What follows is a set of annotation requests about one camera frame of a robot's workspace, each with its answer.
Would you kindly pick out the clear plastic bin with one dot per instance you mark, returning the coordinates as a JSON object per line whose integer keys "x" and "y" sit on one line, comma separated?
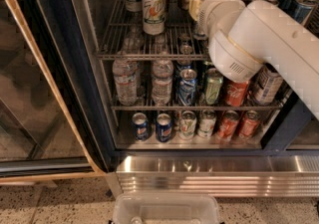
{"x": 165, "y": 208}

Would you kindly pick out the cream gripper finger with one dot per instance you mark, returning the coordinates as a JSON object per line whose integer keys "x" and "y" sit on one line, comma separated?
{"x": 193, "y": 8}

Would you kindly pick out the front 7up tall can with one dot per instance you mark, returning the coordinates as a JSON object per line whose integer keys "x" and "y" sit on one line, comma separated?
{"x": 153, "y": 16}

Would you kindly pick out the right coke can bottom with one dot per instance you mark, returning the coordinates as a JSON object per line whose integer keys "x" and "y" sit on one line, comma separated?
{"x": 249, "y": 124}

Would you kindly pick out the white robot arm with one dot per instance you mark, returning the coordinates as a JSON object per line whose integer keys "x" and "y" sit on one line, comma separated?
{"x": 242, "y": 38}

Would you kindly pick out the wire shelf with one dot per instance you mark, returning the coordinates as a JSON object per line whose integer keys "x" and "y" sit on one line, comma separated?
{"x": 147, "y": 104}
{"x": 125, "y": 36}

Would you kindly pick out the left 7up can bottom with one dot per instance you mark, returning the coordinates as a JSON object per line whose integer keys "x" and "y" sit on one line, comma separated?
{"x": 187, "y": 125}

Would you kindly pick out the left water bottle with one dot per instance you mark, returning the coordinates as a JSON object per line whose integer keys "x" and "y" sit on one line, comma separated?
{"x": 124, "y": 71}

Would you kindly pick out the glass fridge door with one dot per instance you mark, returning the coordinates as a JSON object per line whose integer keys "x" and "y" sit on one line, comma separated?
{"x": 43, "y": 132}

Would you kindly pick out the blue pepsi can middle shelf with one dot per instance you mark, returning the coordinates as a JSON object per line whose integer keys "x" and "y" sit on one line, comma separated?
{"x": 187, "y": 82}

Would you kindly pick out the steel fridge base grille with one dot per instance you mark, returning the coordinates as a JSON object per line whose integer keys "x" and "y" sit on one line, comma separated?
{"x": 219, "y": 176}

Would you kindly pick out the right 7up can bottom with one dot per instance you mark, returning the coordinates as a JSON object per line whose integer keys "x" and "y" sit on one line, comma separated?
{"x": 207, "y": 120}

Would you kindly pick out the left coke can bottom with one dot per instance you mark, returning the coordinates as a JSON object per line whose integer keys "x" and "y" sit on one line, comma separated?
{"x": 228, "y": 125}

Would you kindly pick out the green can middle shelf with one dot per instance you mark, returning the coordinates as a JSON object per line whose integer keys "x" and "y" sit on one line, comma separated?
{"x": 212, "y": 85}

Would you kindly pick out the top wire shelf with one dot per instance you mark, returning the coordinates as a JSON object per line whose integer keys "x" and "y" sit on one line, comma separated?
{"x": 125, "y": 36}

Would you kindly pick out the middle wire shelf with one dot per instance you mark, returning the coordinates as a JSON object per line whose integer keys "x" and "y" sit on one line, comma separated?
{"x": 147, "y": 104}

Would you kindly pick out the coke can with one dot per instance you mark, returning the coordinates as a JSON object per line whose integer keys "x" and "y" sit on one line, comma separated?
{"x": 228, "y": 125}
{"x": 249, "y": 124}

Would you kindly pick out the right water bottle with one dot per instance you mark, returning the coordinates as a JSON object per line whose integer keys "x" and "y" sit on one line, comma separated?
{"x": 162, "y": 70}

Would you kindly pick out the red coca cola can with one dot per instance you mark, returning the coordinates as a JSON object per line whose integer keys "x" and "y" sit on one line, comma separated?
{"x": 234, "y": 93}

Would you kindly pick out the right pepsi can bottom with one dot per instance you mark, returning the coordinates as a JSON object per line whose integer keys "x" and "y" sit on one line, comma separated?
{"x": 163, "y": 127}

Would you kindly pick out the pepsi can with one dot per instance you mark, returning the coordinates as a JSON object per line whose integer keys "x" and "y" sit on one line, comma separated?
{"x": 141, "y": 126}
{"x": 163, "y": 127}

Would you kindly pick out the left pepsi can bottom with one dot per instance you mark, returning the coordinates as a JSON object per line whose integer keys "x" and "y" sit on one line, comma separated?
{"x": 141, "y": 126}

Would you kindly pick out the water bottle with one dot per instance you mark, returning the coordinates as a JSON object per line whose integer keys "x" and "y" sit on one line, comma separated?
{"x": 162, "y": 70}
{"x": 124, "y": 71}

